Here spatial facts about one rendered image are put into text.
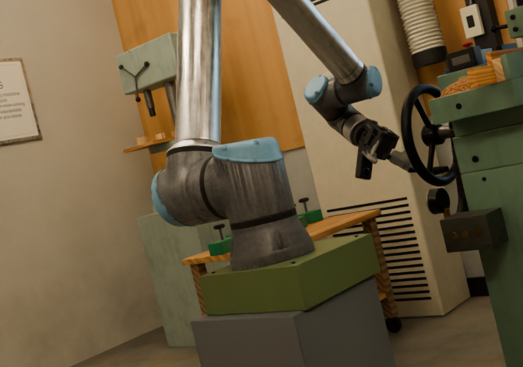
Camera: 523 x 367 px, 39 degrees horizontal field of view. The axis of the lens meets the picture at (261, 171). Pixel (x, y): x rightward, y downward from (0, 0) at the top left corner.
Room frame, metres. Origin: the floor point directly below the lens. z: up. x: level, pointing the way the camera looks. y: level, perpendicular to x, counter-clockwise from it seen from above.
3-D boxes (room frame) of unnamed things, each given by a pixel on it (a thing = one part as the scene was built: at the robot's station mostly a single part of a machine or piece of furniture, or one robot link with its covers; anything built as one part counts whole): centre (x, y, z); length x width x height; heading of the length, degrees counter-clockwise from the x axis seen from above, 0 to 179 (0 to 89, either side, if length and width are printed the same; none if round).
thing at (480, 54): (1.97, -0.60, 0.99); 0.13 x 0.11 x 0.06; 136
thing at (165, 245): (3.94, 0.35, 0.79); 0.62 x 0.48 x 1.58; 48
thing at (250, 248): (1.65, 0.02, 0.69); 0.19 x 0.19 x 0.10
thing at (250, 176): (1.66, 0.03, 0.83); 0.17 x 0.15 x 0.18; 52
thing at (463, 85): (1.73, -0.51, 0.91); 0.12 x 0.09 x 0.03; 46
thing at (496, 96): (1.92, -0.66, 0.87); 0.61 x 0.30 x 0.06; 136
